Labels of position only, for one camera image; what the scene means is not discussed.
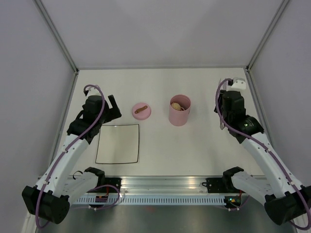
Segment steel food tongs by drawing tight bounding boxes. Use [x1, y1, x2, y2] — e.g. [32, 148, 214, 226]
[217, 78, 229, 130]

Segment pink lid with brown strap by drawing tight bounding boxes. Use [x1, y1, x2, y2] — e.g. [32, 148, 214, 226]
[132, 102, 152, 120]

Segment round beige bun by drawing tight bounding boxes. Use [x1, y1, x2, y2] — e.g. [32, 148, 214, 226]
[171, 102, 181, 111]

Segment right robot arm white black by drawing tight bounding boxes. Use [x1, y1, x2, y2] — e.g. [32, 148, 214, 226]
[214, 90, 311, 225]

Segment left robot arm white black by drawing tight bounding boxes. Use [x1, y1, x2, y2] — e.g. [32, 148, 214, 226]
[22, 95, 121, 224]

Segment pink cylindrical lunch box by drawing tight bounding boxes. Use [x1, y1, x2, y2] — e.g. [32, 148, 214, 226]
[169, 95, 191, 126]

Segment white square plate black rim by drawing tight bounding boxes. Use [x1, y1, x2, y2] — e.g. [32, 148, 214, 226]
[95, 124, 140, 165]

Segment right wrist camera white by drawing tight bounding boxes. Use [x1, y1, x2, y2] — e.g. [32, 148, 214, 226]
[229, 78, 247, 91]

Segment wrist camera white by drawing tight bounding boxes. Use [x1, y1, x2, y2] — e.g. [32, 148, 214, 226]
[84, 87, 101, 97]
[229, 78, 247, 91]

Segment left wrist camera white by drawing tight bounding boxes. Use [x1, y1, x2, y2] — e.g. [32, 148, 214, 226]
[84, 87, 101, 97]

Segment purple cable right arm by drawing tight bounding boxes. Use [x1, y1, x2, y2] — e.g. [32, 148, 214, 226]
[214, 78, 311, 231]

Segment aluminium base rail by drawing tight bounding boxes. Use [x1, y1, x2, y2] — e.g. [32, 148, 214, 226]
[68, 175, 268, 195]

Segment white slotted cable duct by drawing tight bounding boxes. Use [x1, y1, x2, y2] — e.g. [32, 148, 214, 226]
[74, 194, 225, 206]

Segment left aluminium frame post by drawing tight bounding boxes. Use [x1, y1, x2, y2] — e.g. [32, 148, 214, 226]
[33, 0, 79, 74]

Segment aluminium frame post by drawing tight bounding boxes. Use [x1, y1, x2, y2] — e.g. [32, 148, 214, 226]
[33, 0, 79, 74]
[245, 0, 291, 72]

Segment right aluminium frame post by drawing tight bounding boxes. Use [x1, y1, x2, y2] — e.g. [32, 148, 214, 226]
[245, 0, 291, 72]

